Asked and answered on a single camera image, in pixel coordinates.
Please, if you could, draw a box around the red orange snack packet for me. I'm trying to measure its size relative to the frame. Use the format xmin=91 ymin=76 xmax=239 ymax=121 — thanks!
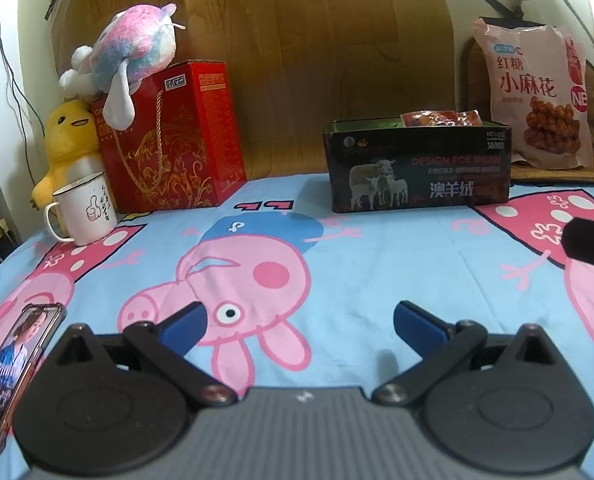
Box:
xmin=401 ymin=110 xmax=459 ymax=128

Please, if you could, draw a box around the red gift box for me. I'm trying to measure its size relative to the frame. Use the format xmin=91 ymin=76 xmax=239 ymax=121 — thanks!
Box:
xmin=89 ymin=60 xmax=248 ymax=213

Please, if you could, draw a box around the cartoon pig printed blanket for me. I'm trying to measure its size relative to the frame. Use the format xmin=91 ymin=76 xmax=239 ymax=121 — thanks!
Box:
xmin=0 ymin=172 xmax=594 ymax=480

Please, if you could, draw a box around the large pink snack bag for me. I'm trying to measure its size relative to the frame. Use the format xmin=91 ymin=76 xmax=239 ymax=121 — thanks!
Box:
xmin=472 ymin=16 xmax=594 ymax=170

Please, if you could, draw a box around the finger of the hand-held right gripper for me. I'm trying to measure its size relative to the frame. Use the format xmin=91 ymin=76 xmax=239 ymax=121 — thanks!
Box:
xmin=562 ymin=217 xmax=594 ymax=274

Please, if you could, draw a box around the yellow duck plush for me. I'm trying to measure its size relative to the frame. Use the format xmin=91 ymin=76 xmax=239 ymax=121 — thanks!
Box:
xmin=32 ymin=100 xmax=102 ymax=236

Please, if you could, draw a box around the black printed box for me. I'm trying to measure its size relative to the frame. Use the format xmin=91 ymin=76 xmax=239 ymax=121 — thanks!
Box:
xmin=323 ymin=117 xmax=513 ymax=213

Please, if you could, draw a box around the wood grain board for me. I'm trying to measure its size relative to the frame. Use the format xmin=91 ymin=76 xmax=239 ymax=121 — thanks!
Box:
xmin=52 ymin=0 xmax=458 ymax=183

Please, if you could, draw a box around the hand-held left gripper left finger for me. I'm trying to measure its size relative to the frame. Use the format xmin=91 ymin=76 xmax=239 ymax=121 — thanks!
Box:
xmin=52 ymin=302 xmax=239 ymax=407

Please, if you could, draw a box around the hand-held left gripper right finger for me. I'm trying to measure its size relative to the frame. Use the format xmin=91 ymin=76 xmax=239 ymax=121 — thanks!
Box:
xmin=372 ymin=301 xmax=565 ymax=407

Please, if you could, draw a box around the white enamel mug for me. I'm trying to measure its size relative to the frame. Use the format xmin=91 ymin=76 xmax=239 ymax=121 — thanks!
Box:
xmin=44 ymin=171 xmax=118 ymax=247

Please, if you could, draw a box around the pastel plush toy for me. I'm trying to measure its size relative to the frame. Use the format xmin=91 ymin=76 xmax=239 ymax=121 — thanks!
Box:
xmin=59 ymin=4 xmax=185 ymax=131

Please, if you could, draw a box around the smartphone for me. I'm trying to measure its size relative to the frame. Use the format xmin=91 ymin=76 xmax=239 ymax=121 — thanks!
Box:
xmin=0 ymin=302 xmax=68 ymax=453

